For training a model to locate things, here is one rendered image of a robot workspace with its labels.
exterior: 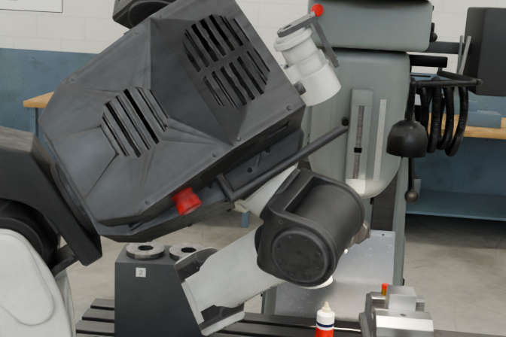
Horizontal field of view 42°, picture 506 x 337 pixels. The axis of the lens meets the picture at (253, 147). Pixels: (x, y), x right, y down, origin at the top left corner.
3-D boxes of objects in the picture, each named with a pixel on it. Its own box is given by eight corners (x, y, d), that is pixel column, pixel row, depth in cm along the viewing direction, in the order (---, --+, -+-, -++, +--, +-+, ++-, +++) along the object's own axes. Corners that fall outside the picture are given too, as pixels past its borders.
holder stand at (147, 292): (208, 342, 152) (212, 261, 148) (114, 338, 152) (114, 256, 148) (212, 318, 164) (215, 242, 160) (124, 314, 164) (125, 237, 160)
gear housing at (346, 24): (431, 53, 127) (437, 0, 125) (304, 46, 130) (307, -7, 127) (408, 43, 160) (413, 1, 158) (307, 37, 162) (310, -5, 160)
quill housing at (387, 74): (402, 205, 138) (418, 51, 131) (303, 198, 140) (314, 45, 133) (392, 182, 156) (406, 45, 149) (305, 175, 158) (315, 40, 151)
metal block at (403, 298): (413, 320, 150) (416, 296, 149) (387, 318, 150) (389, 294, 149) (410, 310, 155) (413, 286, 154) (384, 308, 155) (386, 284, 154)
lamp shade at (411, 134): (405, 159, 116) (408, 124, 115) (377, 150, 122) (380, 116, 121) (434, 156, 120) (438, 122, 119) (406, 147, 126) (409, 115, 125)
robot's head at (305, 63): (299, 116, 99) (347, 86, 100) (267, 58, 96) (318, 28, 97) (285, 110, 106) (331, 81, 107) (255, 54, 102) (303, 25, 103)
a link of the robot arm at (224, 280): (178, 348, 106) (276, 298, 93) (147, 273, 109) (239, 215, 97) (224, 328, 115) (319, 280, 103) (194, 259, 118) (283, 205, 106)
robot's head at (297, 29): (294, 91, 100) (340, 68, 98) (268, 40, 97) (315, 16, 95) (293, 79, 106) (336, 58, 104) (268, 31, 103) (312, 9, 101)
